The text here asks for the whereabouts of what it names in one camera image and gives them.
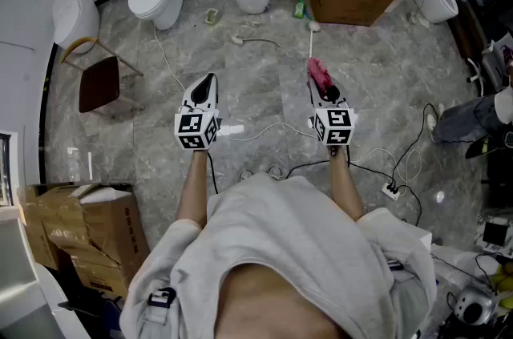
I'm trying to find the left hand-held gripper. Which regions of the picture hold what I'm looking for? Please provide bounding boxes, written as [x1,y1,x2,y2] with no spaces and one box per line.
[173,73,222,151]

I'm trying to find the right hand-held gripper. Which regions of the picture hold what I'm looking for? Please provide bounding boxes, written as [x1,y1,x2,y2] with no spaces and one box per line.
[306,79,356,147]

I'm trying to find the pink cloth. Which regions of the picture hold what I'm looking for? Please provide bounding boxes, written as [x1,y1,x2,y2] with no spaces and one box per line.
[306,56,333,98]

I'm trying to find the white toilet brush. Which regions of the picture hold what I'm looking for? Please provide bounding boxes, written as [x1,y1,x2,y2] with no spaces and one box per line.
[306,20,322,62]

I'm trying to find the person's left forearm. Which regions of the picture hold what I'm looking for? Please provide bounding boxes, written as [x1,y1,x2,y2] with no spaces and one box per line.
[176,147,212,228]

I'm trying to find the person's right forearm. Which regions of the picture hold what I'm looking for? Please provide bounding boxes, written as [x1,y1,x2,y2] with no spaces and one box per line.
[328,144,365,224]

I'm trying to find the white rounded toilet closed lid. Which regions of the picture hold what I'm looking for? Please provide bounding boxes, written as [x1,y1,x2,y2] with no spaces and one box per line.
[51,0,100,54]

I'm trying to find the wooden chair with brown seat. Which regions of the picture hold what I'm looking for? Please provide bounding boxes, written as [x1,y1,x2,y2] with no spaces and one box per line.
[59,36,146,116]

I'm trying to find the white power strip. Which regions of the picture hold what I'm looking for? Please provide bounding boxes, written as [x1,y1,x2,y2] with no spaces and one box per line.
[380,182,402,202]

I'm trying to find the grey sweatshirt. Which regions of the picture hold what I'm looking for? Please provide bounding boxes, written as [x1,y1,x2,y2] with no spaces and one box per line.
[119,172,438,339]

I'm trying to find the torn cardboard box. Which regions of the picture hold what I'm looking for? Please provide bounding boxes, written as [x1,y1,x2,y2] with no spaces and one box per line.
[19,183,151,301]

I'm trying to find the silver dome device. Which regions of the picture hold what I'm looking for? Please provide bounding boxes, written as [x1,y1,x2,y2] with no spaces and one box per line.
[454,285,498,329]

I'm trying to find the grey metal counter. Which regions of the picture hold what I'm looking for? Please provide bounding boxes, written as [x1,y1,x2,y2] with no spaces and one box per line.
[0,204,87,339]

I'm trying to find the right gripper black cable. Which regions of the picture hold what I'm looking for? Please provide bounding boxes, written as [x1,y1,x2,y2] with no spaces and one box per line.
[286,147,424,226]

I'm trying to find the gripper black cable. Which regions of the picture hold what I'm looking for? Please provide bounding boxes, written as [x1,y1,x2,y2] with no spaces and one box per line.
[286,147,424,226]
[206,151,220,195]

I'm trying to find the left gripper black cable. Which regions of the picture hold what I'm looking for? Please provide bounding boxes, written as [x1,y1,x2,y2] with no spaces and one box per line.
[206,151,220,195]

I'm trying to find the looped white cable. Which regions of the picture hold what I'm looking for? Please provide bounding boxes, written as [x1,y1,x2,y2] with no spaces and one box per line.
[348,147,424,186]

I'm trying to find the black floor cable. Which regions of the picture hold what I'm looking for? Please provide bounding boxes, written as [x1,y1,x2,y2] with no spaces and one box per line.
[390,103,440,190]

